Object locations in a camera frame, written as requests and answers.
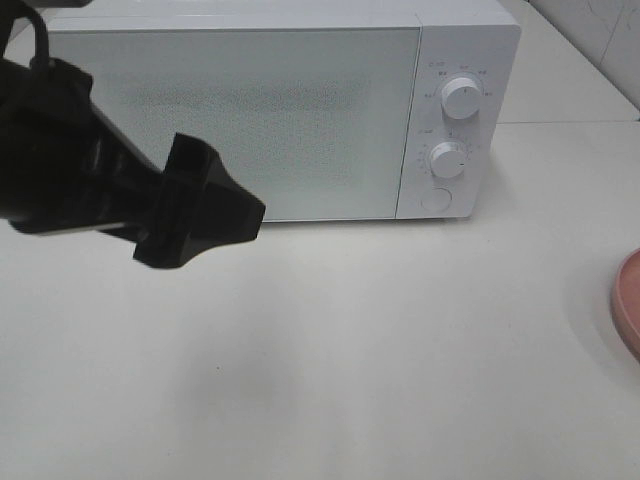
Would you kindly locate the white microwave oven body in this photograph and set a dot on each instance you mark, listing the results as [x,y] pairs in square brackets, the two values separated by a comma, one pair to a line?
[456,38]

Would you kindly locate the white microwave door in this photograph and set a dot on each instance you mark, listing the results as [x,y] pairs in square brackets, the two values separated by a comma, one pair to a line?
[311,122]

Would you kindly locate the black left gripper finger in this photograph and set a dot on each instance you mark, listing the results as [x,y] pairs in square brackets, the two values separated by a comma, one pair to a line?
[226,213]

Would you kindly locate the pink round plate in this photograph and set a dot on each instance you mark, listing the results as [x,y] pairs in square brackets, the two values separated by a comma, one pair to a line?
[625,302]

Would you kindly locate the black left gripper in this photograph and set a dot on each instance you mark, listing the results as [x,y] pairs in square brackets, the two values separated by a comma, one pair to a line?
[65,169]

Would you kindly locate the white microwave knob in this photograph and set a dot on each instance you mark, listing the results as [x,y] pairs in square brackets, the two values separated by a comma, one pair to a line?
[460,97]
[447,159]

